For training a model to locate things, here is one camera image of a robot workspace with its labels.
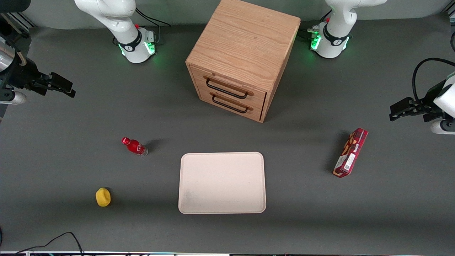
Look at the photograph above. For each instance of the red plastic bottle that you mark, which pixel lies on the red plastic bottle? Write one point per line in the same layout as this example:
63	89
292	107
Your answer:
135	146

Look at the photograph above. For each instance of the red snack box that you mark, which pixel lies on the red snack box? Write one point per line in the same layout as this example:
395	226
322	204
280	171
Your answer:
350	153

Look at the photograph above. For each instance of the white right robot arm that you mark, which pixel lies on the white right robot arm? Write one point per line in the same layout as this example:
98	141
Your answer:
106	14

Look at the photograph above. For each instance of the wooden drawer cabinet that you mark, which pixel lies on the wooden drawer cabinet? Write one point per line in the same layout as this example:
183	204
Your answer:
245	39

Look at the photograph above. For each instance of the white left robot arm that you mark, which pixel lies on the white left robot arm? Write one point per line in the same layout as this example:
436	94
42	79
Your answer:
336	32

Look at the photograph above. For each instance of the wooden drawer front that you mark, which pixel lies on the wooden drawer front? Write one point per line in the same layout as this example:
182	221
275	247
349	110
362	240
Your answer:
257	112
197	75

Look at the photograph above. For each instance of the cream rectangular tray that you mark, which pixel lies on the cream rectangular tray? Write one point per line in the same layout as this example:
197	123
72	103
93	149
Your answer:
222	183

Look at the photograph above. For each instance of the yellow plastic lemon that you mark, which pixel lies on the yellow plastic lemon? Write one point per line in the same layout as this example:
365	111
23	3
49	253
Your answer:
103	197

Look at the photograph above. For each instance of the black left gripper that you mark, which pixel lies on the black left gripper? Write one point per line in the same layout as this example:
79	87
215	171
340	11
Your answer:
426	103

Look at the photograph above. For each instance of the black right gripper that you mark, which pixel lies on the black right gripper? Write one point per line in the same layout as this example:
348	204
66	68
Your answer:
22	75

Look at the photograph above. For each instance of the black rounded device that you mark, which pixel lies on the black rounded device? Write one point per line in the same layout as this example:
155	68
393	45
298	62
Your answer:
14	5

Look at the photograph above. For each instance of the aluminium frame profile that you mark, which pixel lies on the aluminium frame profile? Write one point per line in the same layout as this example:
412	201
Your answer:
21	22

